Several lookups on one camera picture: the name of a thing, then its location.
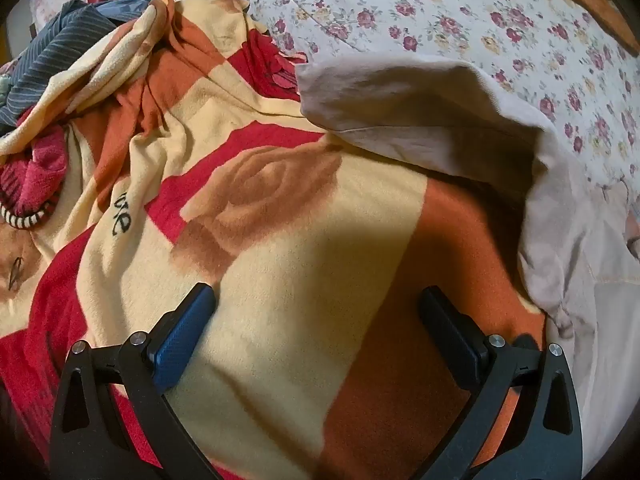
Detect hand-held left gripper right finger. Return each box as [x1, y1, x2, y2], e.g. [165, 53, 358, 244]
[415, 286, 586, 480]

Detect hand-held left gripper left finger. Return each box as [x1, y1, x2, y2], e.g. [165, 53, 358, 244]
[47, 282, 226, 480]

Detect beige jacket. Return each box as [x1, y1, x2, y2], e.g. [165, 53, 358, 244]
[295, 55, 640, 480]

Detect rose printed fleece blanket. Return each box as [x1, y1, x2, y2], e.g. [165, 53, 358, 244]
[0, 0, 551, 480]

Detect red knit garment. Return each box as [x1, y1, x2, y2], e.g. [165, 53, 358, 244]
[0, 127, 68, 231]

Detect grey striped cloth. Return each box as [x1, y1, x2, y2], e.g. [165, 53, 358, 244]
[0, 0, 151, 136]

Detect floral bed sheet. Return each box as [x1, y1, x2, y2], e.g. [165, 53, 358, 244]
[185, 0, 640, 196]

